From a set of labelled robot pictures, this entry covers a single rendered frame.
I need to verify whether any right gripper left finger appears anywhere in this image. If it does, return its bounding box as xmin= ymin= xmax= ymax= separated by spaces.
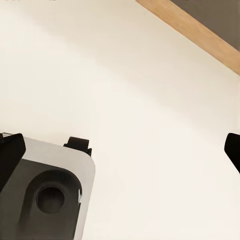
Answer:
xmin=0 ymin=133 xmax=26 ymax=193

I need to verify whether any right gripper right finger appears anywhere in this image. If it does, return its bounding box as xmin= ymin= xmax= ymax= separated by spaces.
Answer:
xmin=224 ymin=133 xmax=240 ymax=173

